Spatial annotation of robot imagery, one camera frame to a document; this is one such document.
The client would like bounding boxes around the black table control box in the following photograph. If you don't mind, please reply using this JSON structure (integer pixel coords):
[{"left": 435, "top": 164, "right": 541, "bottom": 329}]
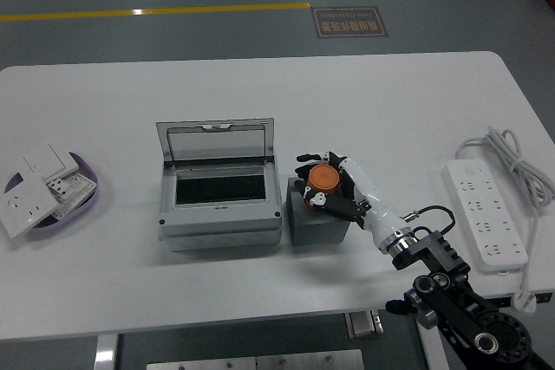
[{"left": 493, "top": 294, "right": 554, "bottom": 308}]

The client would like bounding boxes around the orange cylinder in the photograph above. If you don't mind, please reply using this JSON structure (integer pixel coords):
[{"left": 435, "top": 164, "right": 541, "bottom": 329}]
[{"left": 307, "top": 164, "right": 342, "bottom": 196}]

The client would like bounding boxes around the grey electrical box clear lid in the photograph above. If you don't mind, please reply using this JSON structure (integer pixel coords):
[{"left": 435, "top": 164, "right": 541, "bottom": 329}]
[{"left": 155, "top": 117, "right": 285, "bottom": 252}]

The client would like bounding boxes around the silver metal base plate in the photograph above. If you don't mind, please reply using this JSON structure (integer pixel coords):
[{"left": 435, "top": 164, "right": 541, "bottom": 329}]
[{"left": 146, "top": 348, "right": 365, "bottom": 370}]

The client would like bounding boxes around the white power strip cable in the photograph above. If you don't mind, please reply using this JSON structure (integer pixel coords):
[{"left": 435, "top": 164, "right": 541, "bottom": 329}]
[{"left": 454, "top": 126, "right": 555, "bottom": 297}]

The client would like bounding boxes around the small white socket module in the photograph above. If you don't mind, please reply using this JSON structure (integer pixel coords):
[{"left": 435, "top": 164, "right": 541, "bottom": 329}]
[{"left": 45, "top": 177, "right": 73, "bottom": 202}]

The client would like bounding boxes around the white plate with small holes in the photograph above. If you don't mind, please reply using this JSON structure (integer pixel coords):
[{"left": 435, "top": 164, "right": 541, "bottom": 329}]
[{"left": 54, "top": 172, "right": 97, "bottom": 219}]

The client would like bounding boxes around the white power strip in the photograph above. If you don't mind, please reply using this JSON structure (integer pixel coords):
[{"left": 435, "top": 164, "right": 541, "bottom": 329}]
[{"left": 441, "top": 158, "right": 530, "bottom": 276}]

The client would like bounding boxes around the white table leg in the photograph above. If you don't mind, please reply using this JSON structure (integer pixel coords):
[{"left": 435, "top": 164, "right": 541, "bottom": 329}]
[
  {"left": 93, "top": 334, "right": 118, "bottom": 370},
  {"left": 418, "top": 326, "right": 450, "bottom": 370}
]

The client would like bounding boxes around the grey cube with round hole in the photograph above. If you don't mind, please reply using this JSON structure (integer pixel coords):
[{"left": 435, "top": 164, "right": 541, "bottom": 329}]
[{"left": 286, "top": 177, "right": 351, "bottom": 246}]

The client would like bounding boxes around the white wall switch plate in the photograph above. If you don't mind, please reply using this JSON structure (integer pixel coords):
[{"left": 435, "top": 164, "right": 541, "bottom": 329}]
[{"left": 11, "top": 142, "right": 82, "bottom": 183}]

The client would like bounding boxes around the purple tray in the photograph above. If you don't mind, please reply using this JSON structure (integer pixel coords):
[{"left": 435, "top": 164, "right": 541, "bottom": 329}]
[{"left": 3, "top": 152, "right": 101, "bottom": 237}]

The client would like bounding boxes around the yellow floor tape line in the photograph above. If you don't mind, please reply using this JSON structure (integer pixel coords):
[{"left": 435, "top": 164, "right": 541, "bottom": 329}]
[{"left": 0, "top": 2, "right": 311, "bottom": 23}]

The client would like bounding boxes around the white wall socket plate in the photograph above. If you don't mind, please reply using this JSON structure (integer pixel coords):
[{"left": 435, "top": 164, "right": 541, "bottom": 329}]
[{"left": 0, "top": 172, "right": 60, "bottom": 240}]

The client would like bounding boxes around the dark floor sign orange text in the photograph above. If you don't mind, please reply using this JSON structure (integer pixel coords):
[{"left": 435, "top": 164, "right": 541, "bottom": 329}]
[{"left": 310, "top": 6, "right": 389, "bottom": 40}]

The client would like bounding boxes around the white power plug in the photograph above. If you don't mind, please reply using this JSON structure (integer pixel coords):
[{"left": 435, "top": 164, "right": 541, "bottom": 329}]
[{"left": 511, "top": 289, "right": 539, "bottom": 315}]

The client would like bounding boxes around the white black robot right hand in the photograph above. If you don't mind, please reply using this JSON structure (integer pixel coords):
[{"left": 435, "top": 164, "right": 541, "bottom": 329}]
[{"left": 294, "top": 151, "right": 411, "bottom": 254}]

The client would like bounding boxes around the silver metal table bracket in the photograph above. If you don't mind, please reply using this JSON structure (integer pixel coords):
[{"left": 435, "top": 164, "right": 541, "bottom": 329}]
[{"left": 345, "top": 309, "right": 385, "bottom": 340}]

